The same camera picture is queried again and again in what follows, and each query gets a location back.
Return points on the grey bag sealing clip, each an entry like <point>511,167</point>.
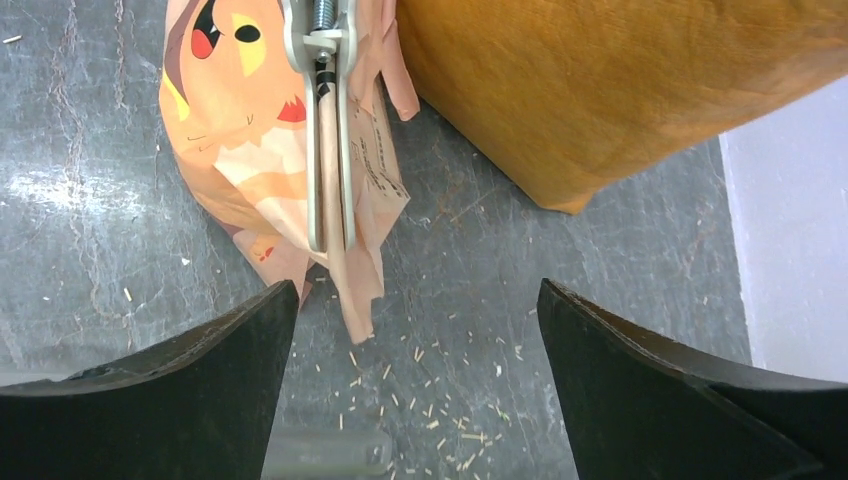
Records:
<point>320,39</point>

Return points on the clear plastic litter scoop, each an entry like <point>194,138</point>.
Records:
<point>314,453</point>

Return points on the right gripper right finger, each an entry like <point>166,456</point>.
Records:
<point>639,405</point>

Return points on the pink cat litter bag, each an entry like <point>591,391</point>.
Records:
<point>235,112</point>

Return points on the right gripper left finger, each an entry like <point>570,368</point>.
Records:
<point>199,405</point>

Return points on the orange paper bag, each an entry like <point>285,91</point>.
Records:
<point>567,97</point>

